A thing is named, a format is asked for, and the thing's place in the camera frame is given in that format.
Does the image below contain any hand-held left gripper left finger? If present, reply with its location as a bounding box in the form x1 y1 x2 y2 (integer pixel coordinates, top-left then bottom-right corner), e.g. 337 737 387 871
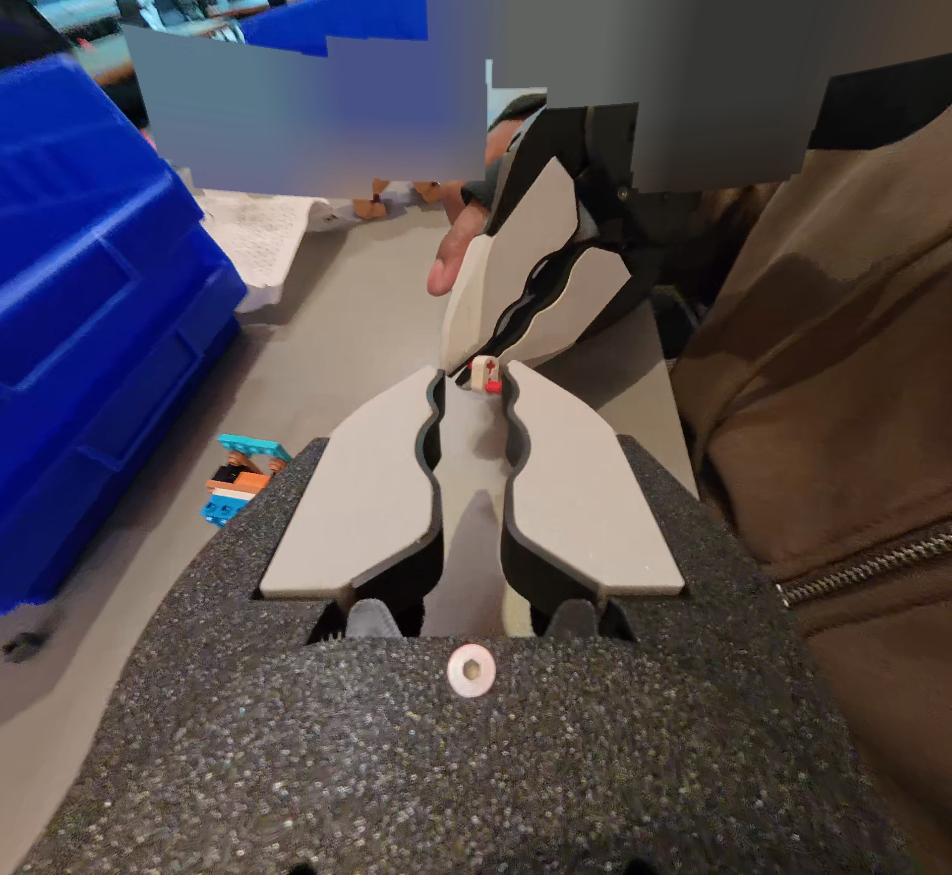
261 367 447 626

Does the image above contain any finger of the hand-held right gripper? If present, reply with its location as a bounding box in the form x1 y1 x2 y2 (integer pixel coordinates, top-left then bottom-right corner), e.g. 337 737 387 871
441 157 581 373
499 246 635 370

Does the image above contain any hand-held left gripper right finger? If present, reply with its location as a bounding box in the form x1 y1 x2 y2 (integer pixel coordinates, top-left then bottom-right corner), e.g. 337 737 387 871
503 362 687 611

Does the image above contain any blue orange toy brick assembly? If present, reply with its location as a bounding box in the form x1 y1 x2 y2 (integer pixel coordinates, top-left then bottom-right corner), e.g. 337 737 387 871
201 434 294 528

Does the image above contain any blue plastic bin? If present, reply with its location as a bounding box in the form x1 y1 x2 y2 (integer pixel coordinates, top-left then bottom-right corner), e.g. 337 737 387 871
0 54 249 617
238 0 432 61

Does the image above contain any person's right hand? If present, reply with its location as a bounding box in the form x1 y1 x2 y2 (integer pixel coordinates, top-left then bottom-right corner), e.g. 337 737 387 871
426 161 514 297

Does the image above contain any brown toy brick model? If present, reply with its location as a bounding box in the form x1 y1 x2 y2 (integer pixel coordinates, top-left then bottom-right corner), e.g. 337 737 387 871
350 179 447 220

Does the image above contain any printed paper sheet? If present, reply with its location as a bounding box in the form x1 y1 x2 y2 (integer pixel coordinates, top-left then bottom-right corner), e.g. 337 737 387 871
191 188 340 315

